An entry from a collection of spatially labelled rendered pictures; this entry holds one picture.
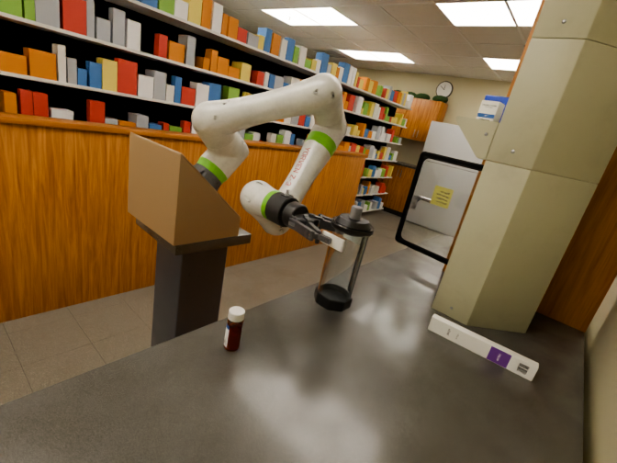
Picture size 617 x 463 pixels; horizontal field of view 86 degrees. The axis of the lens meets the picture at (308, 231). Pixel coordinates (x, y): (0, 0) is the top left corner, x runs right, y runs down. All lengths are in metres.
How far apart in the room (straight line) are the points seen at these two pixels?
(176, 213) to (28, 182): 1.27
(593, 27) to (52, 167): 2.28
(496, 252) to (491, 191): 0.17
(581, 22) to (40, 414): 1.28
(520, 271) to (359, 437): 0.68
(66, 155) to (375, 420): 2.05
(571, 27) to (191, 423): 1.12
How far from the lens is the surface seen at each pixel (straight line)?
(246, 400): 0.66
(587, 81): 1.08
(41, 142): 2.26
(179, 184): 1.11
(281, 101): 1.18
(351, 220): 0.80
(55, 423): 0.66
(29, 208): 2.34
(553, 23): 1.09
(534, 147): 1.03
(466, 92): 6.98
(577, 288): 1.44
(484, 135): 1.05
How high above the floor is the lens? 1.42
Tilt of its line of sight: 18 degrees down
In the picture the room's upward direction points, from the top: 12 degrees clockwise
